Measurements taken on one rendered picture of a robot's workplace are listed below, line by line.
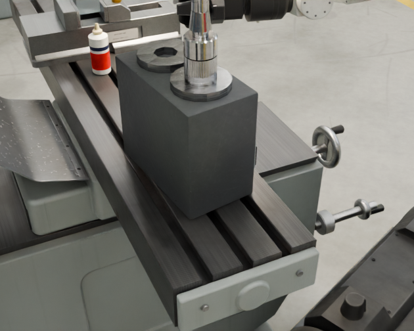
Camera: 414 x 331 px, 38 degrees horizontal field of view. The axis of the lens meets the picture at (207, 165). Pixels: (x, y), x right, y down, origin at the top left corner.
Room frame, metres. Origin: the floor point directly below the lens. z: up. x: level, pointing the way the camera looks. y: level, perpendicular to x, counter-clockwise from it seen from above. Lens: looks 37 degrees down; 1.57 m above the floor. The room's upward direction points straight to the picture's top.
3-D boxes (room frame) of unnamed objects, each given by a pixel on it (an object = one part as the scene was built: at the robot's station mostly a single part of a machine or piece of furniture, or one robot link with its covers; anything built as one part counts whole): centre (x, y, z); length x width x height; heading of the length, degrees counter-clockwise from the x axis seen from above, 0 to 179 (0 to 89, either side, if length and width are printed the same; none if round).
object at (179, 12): (1.08, 0.03, 1.13); 0.06 x 0.02 x 0.03; 100
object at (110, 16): (1.33, 0.22, 1.04); 0.12 x 0.06 x 0.04; 22
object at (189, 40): (0.77, 0.01, 1.21); 0.05 x 0.05 x 0.01
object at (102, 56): (1.17, 0.23, 1.01); 0.04 x 0.04 x 0.11
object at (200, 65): (0.77, 0.01, 1.18); 0.05 x 0.05 x 0.06
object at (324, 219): (1.18, -0.37, 0.53); 0.22 x 0.06 x 0.06; 115
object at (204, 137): (0.81, 0.04, 1.05); 0.22 x 0.12 x 0.20; 33
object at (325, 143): (1.30, -0.28, 0.65); 0.16 x 0.12 x 0.12; 115
